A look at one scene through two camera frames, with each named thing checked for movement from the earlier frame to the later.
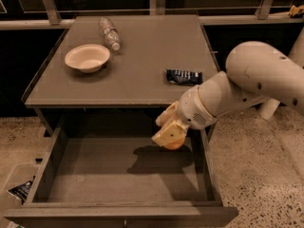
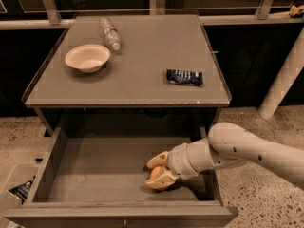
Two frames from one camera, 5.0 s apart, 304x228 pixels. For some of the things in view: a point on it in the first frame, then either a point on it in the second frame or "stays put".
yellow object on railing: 295,9 stays put
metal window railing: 52,19 stays put
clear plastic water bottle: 111,35 stays put
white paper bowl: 88,58 stays put
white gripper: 192,110 -> 178,162
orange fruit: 175,145 -> 156,172
